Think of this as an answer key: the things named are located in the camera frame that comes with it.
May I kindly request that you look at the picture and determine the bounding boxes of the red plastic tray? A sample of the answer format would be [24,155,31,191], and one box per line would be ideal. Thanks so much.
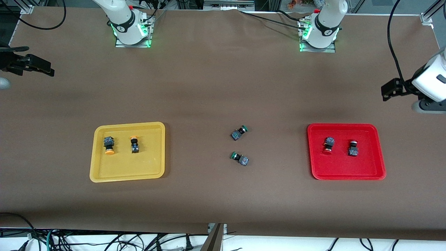
[307,123,386,181]

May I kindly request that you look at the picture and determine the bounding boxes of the yellow plastic tray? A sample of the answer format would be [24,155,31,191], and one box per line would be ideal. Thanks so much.
[90,122,166,183]

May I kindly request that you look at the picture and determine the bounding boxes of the grey background device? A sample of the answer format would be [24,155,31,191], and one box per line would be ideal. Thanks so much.
[203,0,255,11]

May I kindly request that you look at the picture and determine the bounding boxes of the brown table mat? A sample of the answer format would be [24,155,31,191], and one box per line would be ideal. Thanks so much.
[0,6,446,241]

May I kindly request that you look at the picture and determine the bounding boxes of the brown wooden beam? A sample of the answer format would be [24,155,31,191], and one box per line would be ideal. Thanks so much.
[200,223,224,251]

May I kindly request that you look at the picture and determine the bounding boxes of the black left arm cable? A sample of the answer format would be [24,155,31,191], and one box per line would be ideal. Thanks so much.
[387,0,409,84]

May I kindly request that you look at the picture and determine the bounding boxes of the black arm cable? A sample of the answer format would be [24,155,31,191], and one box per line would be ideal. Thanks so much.
[387,0,409,84]
[0,0,67,30]

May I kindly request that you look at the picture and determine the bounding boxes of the silver table edge rail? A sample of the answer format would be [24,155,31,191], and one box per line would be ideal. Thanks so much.
[0,5,34,47]

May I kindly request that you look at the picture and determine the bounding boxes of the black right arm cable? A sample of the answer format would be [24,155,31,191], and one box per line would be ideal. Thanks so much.
[0,0,67,30]

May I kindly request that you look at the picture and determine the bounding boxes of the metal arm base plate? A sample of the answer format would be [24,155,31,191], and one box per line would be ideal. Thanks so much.
[299,19,337,53]
[115,16,153,48]

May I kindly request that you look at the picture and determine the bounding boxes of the black table cable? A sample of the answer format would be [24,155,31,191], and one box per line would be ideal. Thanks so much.
[277,10,307,22]
[238,10,307,32]

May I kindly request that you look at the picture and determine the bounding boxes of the green floor cable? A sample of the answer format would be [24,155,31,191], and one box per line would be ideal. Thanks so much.
[46,228,57,251]

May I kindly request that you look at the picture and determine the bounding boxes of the green push button switch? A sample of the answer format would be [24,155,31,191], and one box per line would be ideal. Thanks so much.
[230,151,249,167]
[231,125,249,141]

